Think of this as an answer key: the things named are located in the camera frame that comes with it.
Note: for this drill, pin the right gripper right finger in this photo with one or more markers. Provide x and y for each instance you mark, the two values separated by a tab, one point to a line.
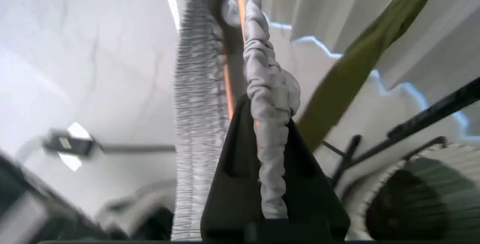
311	206

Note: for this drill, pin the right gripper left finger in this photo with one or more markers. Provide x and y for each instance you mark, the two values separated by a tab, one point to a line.
234	191

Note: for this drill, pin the pale grey shorts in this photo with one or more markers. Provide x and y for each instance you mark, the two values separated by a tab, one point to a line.
272	97

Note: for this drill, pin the green printed shirt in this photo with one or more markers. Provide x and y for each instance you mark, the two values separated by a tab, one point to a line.
348	79

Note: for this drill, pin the pink clothes hanger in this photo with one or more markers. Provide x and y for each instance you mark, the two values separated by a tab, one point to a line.
240	3

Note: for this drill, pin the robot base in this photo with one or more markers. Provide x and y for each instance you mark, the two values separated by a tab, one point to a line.
22	214

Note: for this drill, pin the white laundry basket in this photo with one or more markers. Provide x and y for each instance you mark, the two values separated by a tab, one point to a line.
450	161

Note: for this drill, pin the black clothes rack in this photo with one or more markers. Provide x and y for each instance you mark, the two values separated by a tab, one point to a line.
431	114

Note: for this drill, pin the white curtain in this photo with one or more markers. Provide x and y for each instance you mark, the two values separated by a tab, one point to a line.
431	41

